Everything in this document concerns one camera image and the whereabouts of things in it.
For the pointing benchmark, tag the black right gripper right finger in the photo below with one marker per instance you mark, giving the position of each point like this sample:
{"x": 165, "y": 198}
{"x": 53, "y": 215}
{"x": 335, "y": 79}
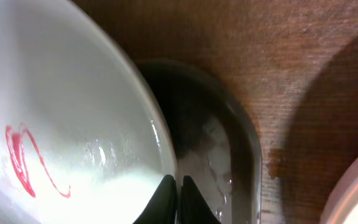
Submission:
{"x": 194, "y": 209}

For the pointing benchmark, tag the pale green plate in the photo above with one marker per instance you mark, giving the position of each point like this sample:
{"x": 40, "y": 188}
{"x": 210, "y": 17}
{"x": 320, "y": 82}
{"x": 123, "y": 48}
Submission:
{"x": 82, "y": 139}

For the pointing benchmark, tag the brown serving tray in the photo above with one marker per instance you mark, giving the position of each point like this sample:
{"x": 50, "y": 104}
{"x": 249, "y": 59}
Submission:
{"x": 214, "y": 139}

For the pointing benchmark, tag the pink plate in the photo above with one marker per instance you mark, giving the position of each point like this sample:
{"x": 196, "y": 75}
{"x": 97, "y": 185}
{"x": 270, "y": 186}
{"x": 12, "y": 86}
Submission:
{"x": 342, "y": 204}

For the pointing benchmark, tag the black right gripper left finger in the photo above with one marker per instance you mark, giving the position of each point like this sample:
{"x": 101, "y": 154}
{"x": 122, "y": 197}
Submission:
{"x": 162, "y": 207}

